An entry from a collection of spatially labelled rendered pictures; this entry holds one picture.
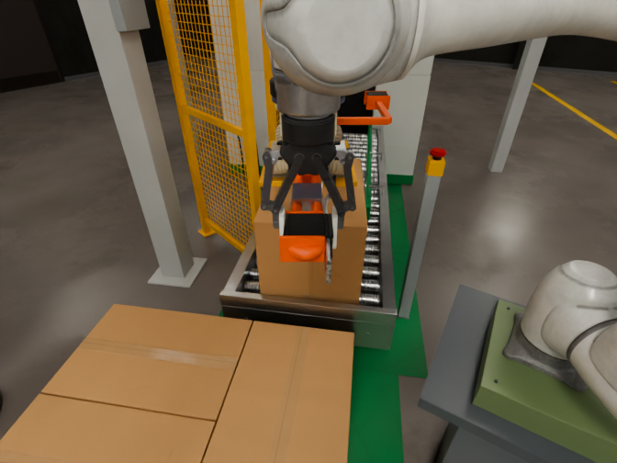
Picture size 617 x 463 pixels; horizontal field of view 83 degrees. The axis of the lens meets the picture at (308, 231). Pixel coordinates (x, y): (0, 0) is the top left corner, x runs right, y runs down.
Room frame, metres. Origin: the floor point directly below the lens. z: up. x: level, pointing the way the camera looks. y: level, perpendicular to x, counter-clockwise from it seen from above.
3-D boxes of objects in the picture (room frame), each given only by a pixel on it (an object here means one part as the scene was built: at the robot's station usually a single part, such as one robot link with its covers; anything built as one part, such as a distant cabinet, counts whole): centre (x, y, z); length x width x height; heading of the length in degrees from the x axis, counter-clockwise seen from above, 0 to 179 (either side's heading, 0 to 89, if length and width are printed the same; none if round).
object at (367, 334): (0.98, 0.01, 0.48); 0.70 x 0.03 x 0.15; 81
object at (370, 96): (1.40, -0.26, 1.27); 0.09 x 0.08 x 0.05; 90
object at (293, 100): (0.50, 0.00, 1.50); 0.09 x 0.09 x 0.06
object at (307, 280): (1.32, -0.03, 0.75); 0.60 x 0.40 x 0.40; 175
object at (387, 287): (2.09, -0.49, 0.50); 2.31 x 0.05 x 0.19; 171
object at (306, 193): (0.63, 0.00, 1.26); 0.07 x 0.07 x 0.04; 0
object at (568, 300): (0.58, -0.63, 1.00); 0.18 x 0.16 x 0.22; 6
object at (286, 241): (0.50, 0.01, 1.26); 0.08 x 0.07 x 0.05; 0
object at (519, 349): (0.61, -0.64, 0.86); 0.22 x 0.18 x 0.06; 144
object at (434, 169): (1.48, -0.57, 0.50); 0.07 x 0.07 x 1.00; 81
